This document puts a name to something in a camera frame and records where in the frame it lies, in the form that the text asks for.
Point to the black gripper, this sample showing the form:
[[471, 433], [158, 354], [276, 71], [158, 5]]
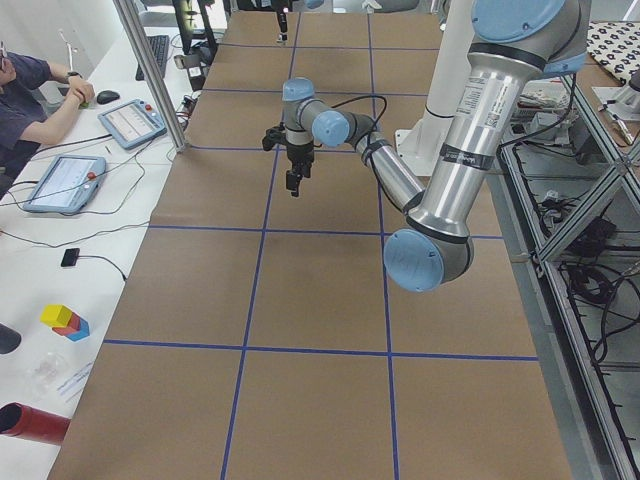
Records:
[[299, 154], [282, 20]]

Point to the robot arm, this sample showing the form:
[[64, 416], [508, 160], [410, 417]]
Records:
[[283, 7], [511, 44]]

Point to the black keyboard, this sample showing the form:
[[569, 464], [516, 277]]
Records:
[[159, 46]]

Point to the far blue teach pendant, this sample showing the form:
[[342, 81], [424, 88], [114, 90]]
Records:
[[133, 123]]

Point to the blue teach pendant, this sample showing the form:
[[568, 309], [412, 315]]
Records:
[[133, 123], [68, 184]]

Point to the black computer mouse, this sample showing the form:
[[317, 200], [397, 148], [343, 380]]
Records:
[[107, 96]]

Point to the near blue teach pendant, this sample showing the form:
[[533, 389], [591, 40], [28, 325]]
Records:
[[68, 184]]

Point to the small black box device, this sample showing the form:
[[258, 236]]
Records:
[[70, 257]]

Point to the seated person dark shirt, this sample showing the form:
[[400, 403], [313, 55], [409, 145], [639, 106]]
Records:
[[25, 126]]

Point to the stacked coloured blocks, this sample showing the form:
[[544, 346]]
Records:
[[65, 322]]

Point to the red cylinder tube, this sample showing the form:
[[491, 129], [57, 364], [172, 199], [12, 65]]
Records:
[[28, 423]]

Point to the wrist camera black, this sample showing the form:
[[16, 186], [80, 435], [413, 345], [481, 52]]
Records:
[[274, 136]]

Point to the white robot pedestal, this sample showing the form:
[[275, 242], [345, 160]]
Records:
[[419, 147]]

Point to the aluminium frame post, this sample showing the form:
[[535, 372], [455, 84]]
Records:
[[136, 34]]

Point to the aluminium frame rack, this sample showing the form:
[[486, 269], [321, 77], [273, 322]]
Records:
[[569, 200]]

